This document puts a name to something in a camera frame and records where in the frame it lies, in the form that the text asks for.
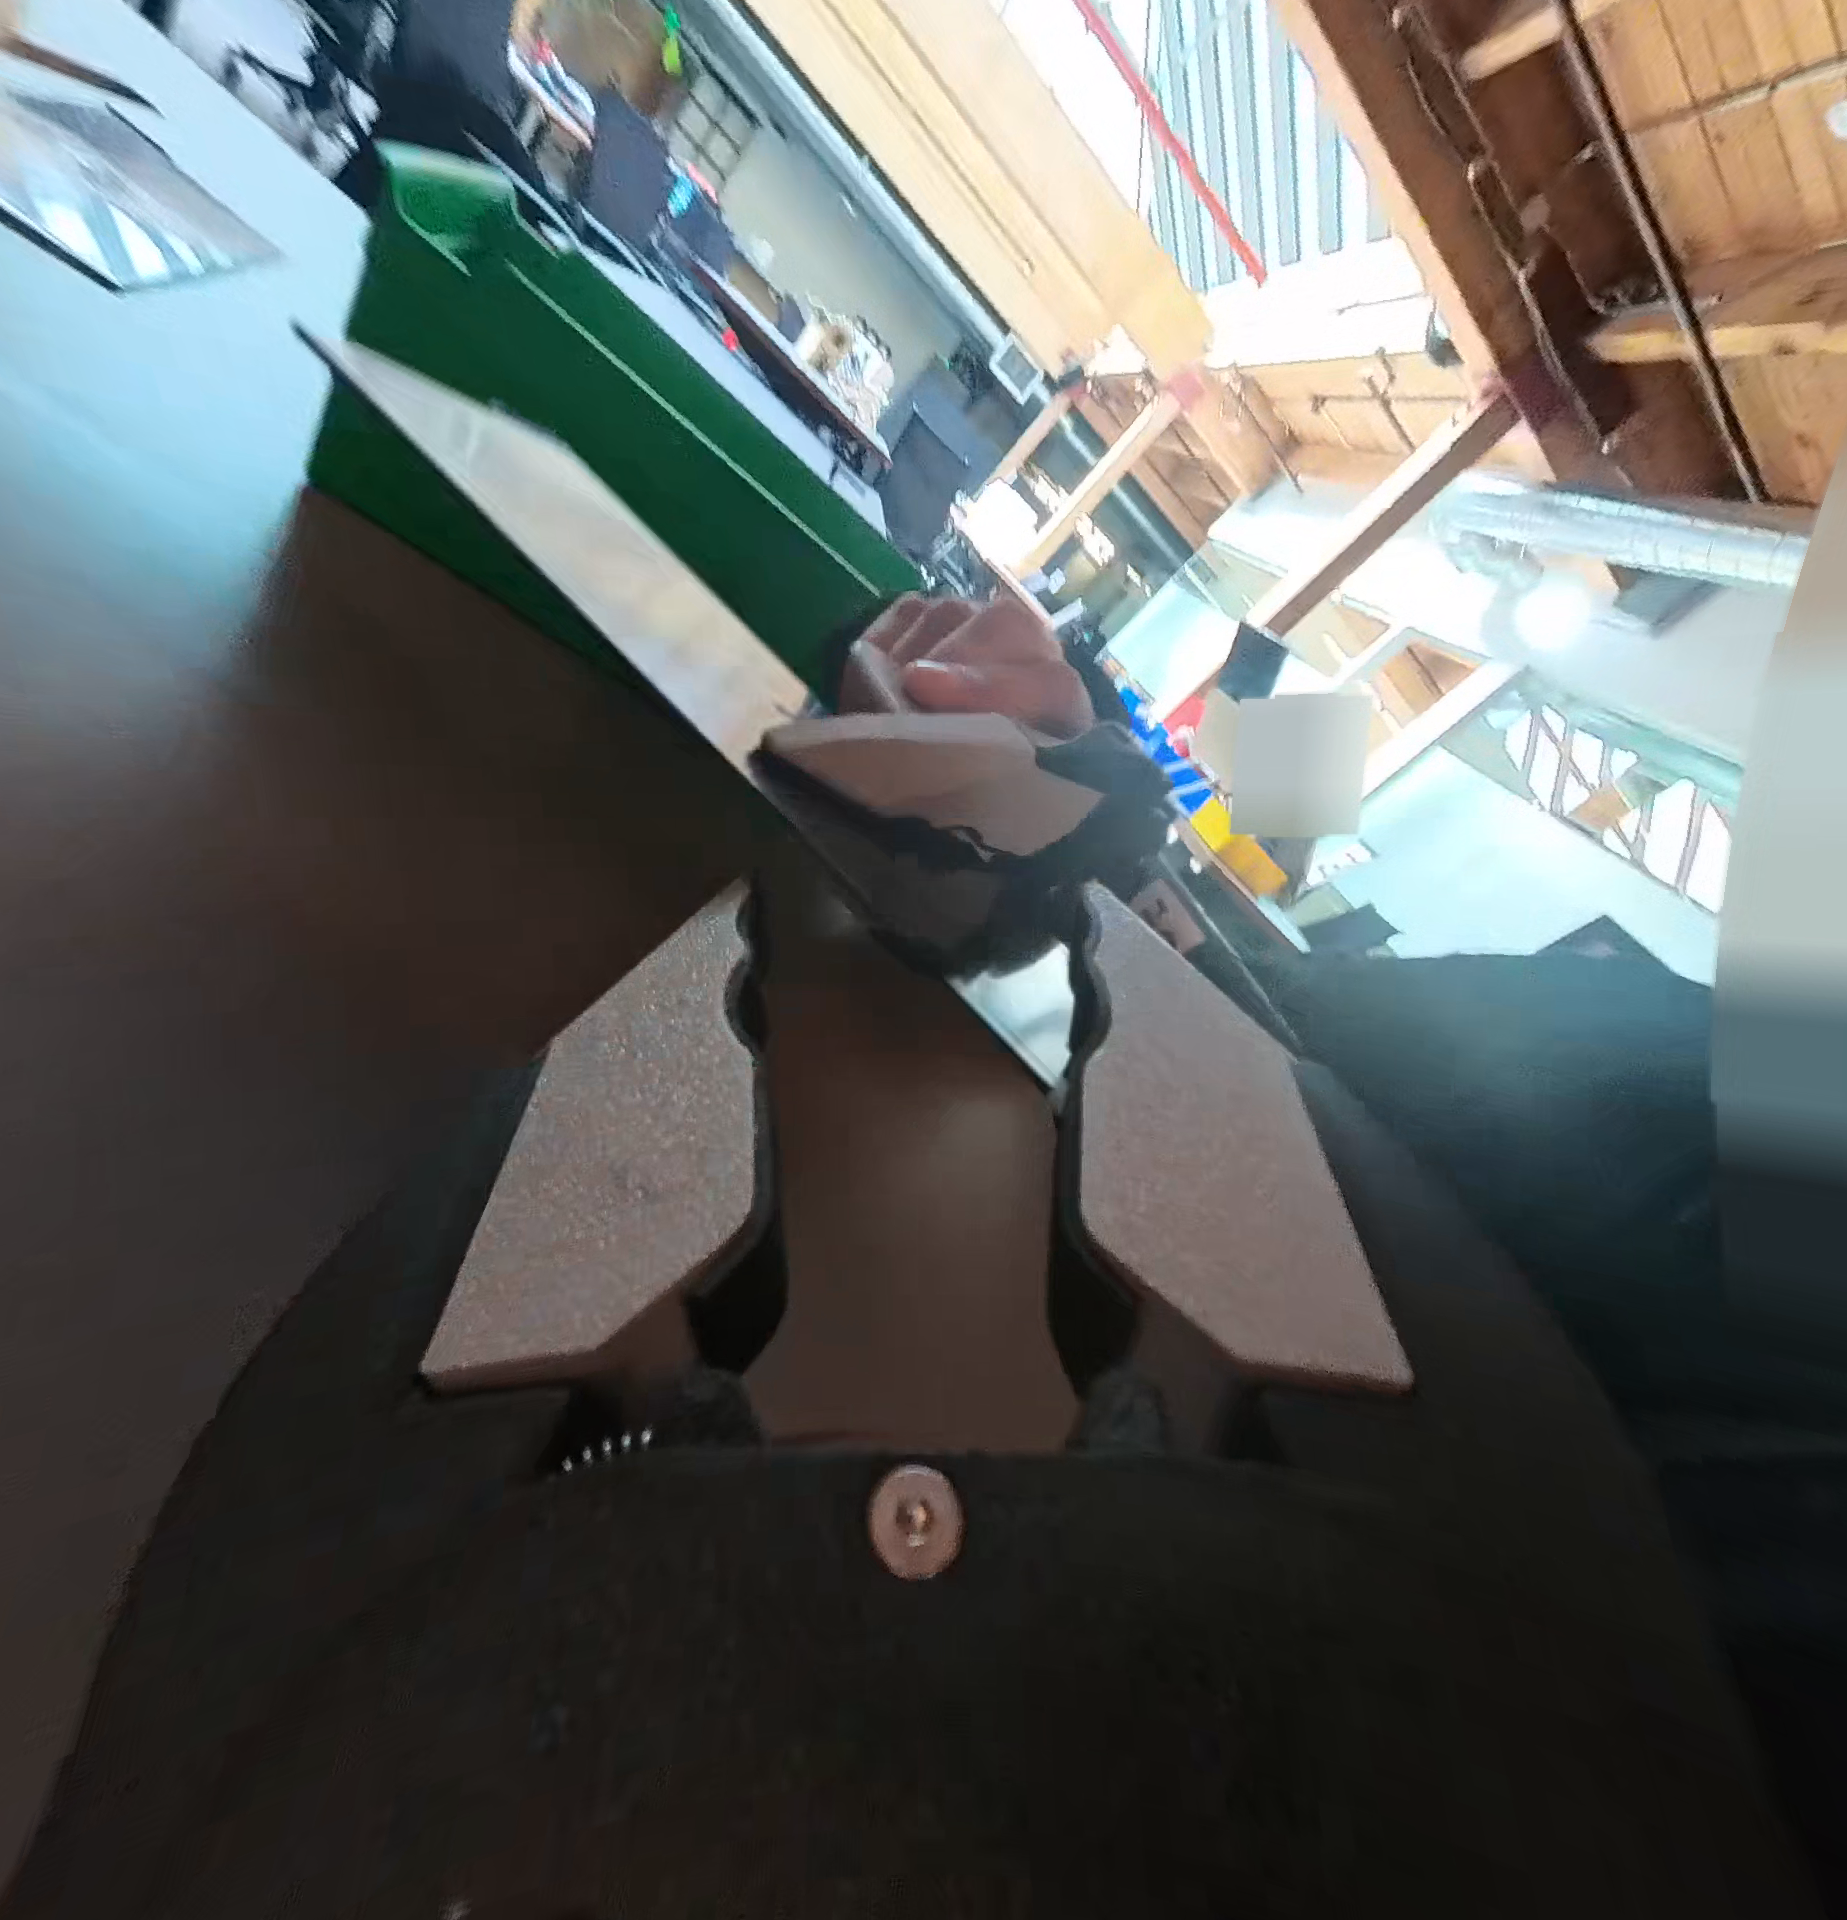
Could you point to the cluster of blue bins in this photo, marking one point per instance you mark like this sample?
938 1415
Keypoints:
1163 752

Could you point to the small yellow parts bin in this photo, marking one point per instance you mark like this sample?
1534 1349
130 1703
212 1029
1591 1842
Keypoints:
1255 867

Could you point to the stack of green bins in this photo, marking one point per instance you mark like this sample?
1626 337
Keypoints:
565 376

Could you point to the silver ventilation duct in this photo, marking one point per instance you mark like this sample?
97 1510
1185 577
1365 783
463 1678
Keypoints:
1613 532

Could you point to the wall air vent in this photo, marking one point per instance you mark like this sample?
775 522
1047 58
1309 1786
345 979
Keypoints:
1015 368

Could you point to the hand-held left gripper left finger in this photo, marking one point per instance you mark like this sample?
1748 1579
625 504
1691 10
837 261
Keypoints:
609 1185

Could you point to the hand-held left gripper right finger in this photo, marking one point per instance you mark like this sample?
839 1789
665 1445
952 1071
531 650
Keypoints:
1225 1201

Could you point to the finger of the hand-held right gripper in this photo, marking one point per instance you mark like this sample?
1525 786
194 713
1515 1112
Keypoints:
939 765

